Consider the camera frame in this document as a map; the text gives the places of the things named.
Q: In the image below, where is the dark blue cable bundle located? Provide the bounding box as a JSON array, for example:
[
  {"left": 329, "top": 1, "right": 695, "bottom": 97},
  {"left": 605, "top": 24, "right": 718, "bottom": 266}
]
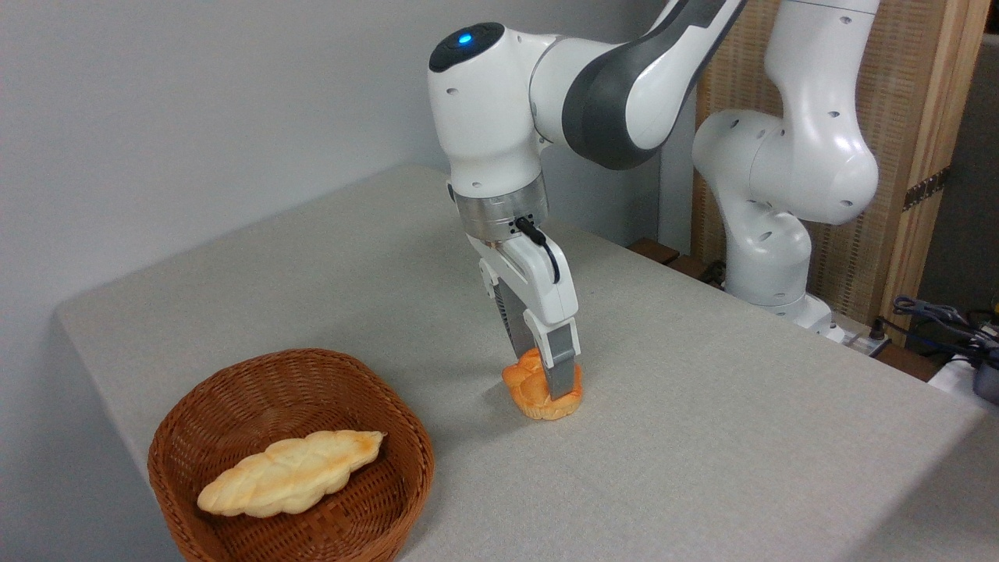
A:
[{"left": 870, "top": 295, "right": 999, "bottom": 368}]

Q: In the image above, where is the round orange bread bun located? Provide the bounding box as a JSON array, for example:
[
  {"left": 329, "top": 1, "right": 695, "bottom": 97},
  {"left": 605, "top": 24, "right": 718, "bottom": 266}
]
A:
[{"left": 501, "top": 347, "right": 585, "bottom": 422}]

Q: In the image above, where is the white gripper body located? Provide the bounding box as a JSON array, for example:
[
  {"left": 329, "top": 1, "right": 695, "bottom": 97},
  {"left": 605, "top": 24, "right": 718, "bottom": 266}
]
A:
[{"left": 467, "top": 230, "right": 580, "bottom": 327}]

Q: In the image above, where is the long pale braided bread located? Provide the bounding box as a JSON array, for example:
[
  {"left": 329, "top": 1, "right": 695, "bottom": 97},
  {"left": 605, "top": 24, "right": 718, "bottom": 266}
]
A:
[{"left": 197, "top": 429, "right": 387, "bottom": 518}]

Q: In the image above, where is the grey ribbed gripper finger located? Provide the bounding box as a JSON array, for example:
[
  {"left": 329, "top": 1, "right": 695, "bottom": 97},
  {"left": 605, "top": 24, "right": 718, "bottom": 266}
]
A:
[
  {"left": 478, "top": 258, "right": 539, "bottom": 361},
  {"left": 523, "top": 308, "right": 582, "bottom": 400}
]

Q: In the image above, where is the brown wicker basket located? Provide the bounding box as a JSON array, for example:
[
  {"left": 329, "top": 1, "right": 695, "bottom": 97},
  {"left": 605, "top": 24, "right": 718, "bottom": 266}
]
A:
[{"left": 148, "top": 348, "right": 435, "bottom": 562}]

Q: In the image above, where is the bamboo screen with wooden frame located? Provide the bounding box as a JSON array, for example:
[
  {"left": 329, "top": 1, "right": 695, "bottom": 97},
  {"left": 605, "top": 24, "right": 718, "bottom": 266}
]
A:
[{"left": 691, "top": 0, "right": 992, "bottom": 344}]

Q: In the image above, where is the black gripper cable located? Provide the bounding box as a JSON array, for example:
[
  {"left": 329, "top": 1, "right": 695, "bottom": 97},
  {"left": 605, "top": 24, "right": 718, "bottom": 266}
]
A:
[{"left": 515, "top": 217, "right": 561, "bottom": 285}]

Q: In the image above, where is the grey round object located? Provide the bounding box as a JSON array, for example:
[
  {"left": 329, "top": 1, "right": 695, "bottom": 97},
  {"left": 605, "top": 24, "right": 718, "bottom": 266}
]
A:
[{"left": 973, "top": 359, "right": 999, "bottom": 404}]

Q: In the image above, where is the brown wooden plank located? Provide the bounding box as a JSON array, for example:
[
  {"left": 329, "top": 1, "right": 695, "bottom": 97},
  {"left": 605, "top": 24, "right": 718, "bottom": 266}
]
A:
[{"left": 628, "top": 240, "right": 728, "bottom": 290}]

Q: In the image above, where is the black metal hinge strap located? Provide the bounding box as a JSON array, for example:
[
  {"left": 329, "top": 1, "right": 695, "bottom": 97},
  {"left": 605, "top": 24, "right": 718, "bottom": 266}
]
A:
[{"left": 903, "top": 166, "right": 951, "bottom": 212}]

